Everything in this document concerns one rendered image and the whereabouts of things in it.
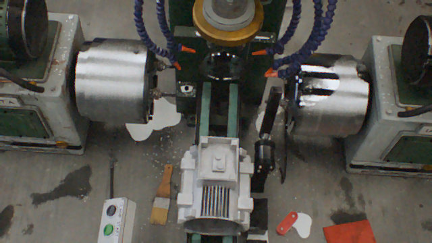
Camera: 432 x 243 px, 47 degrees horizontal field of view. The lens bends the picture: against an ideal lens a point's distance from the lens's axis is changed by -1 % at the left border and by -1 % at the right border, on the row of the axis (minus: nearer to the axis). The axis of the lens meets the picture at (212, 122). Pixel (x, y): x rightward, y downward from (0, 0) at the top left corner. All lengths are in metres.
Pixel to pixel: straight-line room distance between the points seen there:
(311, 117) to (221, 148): 0.28
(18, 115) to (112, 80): 0.29
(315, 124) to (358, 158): 0.24
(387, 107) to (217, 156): 0.48
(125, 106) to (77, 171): 0.35
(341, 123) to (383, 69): 0.20
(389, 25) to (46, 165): 1.38
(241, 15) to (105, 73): 0.41
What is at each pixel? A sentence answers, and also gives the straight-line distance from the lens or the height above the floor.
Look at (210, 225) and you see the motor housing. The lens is 1.42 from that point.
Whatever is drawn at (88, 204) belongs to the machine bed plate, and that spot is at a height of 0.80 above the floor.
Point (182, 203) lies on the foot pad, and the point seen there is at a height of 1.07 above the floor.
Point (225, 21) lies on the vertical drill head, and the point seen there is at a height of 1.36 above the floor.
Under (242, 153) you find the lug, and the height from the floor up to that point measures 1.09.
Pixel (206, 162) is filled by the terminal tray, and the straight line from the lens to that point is 1.29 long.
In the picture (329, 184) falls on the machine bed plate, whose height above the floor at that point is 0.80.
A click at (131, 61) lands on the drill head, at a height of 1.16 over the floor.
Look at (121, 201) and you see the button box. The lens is 1.30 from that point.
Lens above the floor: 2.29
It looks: 61 degrees down
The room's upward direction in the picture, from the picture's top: 5 degrees clockwise
